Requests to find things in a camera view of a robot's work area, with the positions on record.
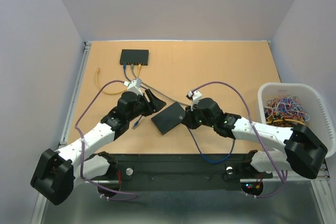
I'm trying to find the aluminium frame rails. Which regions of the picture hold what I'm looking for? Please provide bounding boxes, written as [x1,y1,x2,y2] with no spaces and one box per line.
[30,40,336,224]

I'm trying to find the pile of coloured cables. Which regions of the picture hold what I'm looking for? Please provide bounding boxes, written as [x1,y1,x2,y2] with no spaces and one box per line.
[264,95,312,126]

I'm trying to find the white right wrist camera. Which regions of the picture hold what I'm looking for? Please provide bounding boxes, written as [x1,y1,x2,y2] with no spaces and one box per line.
[186,90,203,111]

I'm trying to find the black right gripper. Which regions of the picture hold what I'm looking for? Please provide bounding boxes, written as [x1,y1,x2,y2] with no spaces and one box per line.
[181,102,215,129]

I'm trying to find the black switch box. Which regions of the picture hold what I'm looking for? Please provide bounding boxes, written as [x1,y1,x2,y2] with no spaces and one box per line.
[151,102,185,135]

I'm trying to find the yellow ethernet cable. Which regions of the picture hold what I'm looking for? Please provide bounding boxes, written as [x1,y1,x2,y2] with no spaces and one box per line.
[94,63,144,95]

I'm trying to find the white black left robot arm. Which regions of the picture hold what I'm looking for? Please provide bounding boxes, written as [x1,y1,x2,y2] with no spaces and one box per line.
[30,89,166,205]

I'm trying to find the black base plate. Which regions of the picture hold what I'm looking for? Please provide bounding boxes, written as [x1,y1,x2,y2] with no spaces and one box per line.
[73,152,273,193]

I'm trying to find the black switch with ports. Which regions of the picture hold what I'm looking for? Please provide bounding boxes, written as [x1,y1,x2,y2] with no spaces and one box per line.
[120,49,149,66]

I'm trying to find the grey ethernet cable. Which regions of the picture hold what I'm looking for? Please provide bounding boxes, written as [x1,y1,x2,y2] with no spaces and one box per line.
[130,63,191,106]

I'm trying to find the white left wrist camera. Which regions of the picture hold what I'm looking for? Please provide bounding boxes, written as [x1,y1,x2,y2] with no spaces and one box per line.
[123,78,143,95]

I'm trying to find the white plastic basket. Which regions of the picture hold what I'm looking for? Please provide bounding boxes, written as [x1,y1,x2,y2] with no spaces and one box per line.
[257,82,335,158]

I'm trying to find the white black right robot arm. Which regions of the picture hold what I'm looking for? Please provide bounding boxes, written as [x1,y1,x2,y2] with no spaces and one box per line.
[182,98,328,179]

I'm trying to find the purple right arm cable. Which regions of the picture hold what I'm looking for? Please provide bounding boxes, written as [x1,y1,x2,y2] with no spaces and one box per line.
[191,81,288,199]

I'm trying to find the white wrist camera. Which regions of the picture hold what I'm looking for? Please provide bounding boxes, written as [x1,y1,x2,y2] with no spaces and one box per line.
[186,90,203,111]
[123,78,143,95]

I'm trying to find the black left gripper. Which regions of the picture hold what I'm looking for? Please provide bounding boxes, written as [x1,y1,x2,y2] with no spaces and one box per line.
[127,89,166,122]

